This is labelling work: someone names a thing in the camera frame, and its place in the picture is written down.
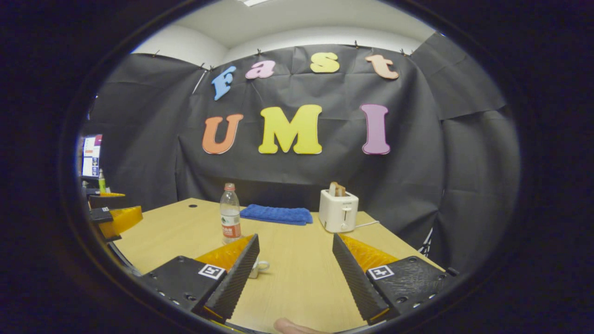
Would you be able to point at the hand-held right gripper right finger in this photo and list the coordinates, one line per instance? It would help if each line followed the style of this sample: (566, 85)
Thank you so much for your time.
(355, 283)

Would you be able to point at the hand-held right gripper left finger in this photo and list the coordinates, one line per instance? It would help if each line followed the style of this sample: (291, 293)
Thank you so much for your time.
(236, 278)

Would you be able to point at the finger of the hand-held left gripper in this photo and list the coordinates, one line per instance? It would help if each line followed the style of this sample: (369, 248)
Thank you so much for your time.
(106, 202)
(100, 215)

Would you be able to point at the white floral teacup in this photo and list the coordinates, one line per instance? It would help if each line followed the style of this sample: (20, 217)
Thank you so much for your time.
(255, 270)

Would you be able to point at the clear plastic water bottle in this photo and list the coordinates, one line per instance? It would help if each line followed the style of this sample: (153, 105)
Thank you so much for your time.
(230, 218)

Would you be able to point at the small green bottle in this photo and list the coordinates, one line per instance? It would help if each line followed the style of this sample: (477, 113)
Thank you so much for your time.
(102, 183)

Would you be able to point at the computer monitor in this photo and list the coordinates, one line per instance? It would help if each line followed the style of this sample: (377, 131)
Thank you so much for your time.
(91, 155)

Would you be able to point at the white toaster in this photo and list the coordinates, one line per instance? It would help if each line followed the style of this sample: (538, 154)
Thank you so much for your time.
(338, 211)

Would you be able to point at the blue folded towel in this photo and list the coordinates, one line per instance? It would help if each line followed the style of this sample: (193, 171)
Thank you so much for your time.
(278, 215)

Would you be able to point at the white backdrop stand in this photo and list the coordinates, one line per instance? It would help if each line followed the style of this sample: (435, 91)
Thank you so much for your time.
(426, 241)

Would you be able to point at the toasted bread slice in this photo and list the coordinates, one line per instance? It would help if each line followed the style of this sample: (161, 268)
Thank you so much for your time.
(332, 189)
(342, 190)

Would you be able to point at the small black object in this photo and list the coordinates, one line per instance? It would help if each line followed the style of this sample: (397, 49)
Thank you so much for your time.
(452, 272)

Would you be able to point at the black backdrop cloth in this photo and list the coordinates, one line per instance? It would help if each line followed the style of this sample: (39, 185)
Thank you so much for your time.
(325, 185)

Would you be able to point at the ceiling light panel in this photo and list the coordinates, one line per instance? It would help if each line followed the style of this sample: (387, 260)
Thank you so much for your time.
(257, 2)

